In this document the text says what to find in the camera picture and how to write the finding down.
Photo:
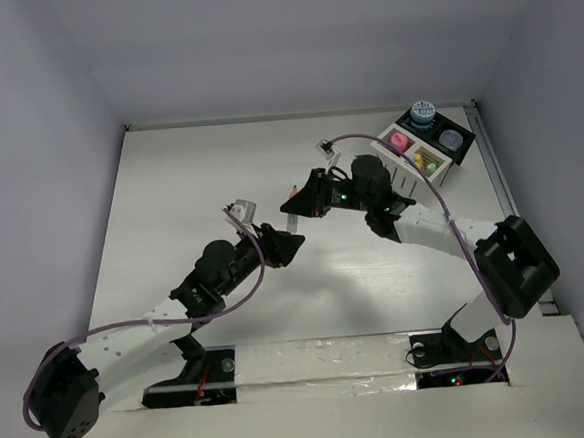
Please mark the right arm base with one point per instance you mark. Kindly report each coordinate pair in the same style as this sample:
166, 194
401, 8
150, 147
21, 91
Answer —
465, 351

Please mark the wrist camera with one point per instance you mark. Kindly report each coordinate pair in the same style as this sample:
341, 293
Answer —
329, 151
240, 212

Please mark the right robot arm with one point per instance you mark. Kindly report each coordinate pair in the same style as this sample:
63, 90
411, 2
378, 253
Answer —
507, 257

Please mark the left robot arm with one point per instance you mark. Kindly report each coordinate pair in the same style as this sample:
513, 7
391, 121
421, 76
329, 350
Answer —
79, 380

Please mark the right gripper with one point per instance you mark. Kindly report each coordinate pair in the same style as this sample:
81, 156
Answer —
312, 200

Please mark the clear jar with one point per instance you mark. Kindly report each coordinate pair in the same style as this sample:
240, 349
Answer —
451, 140

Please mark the orange marker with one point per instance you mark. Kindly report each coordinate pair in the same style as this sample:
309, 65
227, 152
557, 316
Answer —
292, 220

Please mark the pink cap bottle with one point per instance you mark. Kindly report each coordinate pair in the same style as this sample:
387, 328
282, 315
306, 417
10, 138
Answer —
399, 141

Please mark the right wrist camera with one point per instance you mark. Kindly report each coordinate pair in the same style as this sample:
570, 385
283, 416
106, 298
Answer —
329, 151

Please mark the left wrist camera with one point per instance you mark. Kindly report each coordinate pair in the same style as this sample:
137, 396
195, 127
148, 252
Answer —
240, 212

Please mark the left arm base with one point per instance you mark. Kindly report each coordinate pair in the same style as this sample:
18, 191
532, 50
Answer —
207, 378

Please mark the yellow marker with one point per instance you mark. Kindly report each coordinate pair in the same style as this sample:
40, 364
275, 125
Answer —
418, 159

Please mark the black and white organizer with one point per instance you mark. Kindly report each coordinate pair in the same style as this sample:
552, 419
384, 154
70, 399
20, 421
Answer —
405, 180

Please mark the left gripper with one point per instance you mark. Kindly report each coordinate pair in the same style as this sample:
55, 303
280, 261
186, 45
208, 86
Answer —
277, 246

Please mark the blue lid jar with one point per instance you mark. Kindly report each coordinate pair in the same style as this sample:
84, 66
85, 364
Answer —
422, 115

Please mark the foil tape strip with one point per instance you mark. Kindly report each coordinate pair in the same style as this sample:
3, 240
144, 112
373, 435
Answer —
323, 368

